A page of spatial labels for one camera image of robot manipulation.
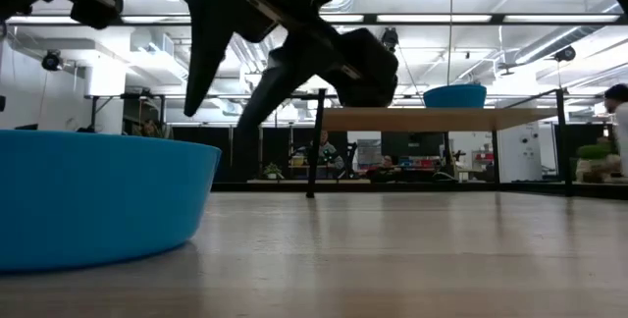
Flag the thin hanging cable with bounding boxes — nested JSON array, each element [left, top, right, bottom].
[[447, 0, 453, 86]]

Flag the black hanging device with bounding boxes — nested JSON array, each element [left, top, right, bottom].
[[381, 26, 399, 53]]

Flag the shelf with coloured bins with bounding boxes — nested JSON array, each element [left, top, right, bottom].
[[396, 156, 443, 170]]

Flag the small potted plant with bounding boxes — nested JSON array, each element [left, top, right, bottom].
[[262, 162, 285, 181]]

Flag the silver ventilation duct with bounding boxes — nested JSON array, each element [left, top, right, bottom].
[[509, 3, 628, 67]]

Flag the person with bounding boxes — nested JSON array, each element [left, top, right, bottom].
[[321, 130, 346, 172], [602, 83, 628, 180], [367, 154, 408, 184]]

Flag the white cabinet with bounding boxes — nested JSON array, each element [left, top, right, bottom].
[[499, 129, 541, 182]]

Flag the black ceiling camera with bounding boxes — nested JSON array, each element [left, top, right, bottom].
[[41, 50, 64, 73], [553, 45, 578, 63]]

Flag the blue plastic mini bowl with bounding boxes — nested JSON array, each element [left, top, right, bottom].
[[422, 83, 489, 110], [0, 129, 223, 274]]

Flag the wooden background table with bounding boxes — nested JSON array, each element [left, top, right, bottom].
[[82, 86, 628, 200]]

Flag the black shelf side frame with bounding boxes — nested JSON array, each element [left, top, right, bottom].
[[305, 87, 328, 199]]

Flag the green plant in planter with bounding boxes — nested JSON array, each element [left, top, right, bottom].
[[573, 143, 620, 185]]

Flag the white column unit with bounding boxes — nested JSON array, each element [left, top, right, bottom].
[[83, 62, 128, 135]]

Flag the wooden shelf board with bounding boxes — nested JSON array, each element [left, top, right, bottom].
[[321, 107, 559, 133]]

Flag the white notice board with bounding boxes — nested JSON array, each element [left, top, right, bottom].
[[356, 138, 383, 167]]

